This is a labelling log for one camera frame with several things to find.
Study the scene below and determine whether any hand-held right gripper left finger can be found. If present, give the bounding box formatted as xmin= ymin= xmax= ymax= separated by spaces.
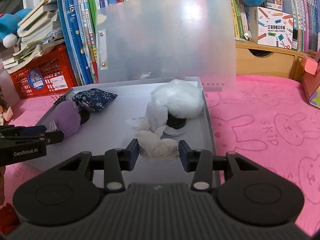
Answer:
xmin=60 ymin=139 xmax=139 ymax=193

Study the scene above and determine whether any pink bunny-print blanket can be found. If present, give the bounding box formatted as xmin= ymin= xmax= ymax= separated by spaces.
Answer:
xmin=0 ymin=75 xmax=320 ymax=238

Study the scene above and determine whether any black round lid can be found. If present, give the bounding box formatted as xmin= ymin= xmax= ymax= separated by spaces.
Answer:
xmin=79 ymin=110 xmax=90 ymax=125
xmin=166 ymin=114 xmax=187 ymax=130

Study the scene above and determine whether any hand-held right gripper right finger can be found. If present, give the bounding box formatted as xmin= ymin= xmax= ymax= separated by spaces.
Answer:
xmin=178 ymin=140 xmax=263 ymax=191

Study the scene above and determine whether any brown-haired baby doll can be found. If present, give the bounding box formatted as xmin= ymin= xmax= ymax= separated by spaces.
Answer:
xmin=0 ymin=87 xmax=13 ymax=127

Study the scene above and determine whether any stack of worn books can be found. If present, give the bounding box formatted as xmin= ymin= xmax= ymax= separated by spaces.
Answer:
xmin=2 ymin=0 xmax=65 ymax=70

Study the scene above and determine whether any red plastic crate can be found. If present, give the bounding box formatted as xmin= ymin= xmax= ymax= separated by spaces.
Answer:
xmin=7 ymin=44 xmax=78 ymax=100

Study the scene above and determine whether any translucent plastic board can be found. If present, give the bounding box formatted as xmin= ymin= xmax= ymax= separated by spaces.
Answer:
xmin=94 ymin=0 xmax=237 ymax=93

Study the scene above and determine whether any white fluffy plush ball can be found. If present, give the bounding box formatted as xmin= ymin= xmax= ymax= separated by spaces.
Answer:
xmin=150 ymin=79 xmax=205 ymax=119

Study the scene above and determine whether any row of blue thin books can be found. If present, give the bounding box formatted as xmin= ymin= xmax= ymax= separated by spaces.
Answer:
xmin=57 ymin=0 xmax=143 ymax=85

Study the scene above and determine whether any purple fluffy ball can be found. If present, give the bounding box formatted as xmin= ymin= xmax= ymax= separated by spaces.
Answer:
xmin=54 ymin=100 xmax=82 ymax=138

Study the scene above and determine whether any pink triangular miniature house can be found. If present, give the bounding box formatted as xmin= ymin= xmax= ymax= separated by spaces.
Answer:
xmin=301 ymin=54 xmax=320 ymax=109

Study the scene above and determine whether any white printed carton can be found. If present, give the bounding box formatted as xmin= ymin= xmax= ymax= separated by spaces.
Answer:
xmin=248 ymin=6 xmax=294 ymax=50

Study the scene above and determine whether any white paper sheet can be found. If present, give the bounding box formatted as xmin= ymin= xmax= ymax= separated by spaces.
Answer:
xmin=125 ymin=102 xmax=184 ymax=137

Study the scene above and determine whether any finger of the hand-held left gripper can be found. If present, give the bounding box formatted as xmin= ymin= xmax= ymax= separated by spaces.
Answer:
xmin=0 ymin=131 xmax=65 ymax=146
xmin=0 ymin=125 xmax=48 ymax=138

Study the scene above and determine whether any grey cardboard box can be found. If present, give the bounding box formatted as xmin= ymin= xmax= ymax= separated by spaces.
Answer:
xmin=24 ymin=76 xmax=222 ymax=188

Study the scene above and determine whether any white tissue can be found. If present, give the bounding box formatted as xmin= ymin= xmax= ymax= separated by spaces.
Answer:
xmin=135 ymin=125 xmax=180 ymax=162

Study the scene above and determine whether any wooden drawer organizer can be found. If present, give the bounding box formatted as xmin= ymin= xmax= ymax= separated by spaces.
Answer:
xmin=235 ymin=40 xmax=317 ymax=80

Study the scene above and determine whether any blue floral fabric pouch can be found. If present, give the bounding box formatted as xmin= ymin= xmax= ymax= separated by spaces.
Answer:
xmin=72 ymin=88 xmax=118 ymax=112

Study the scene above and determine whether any blue and white plush toy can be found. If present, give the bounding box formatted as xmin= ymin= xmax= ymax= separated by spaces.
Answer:
xmin=0 ymin=9 xmax=33 ymax=48

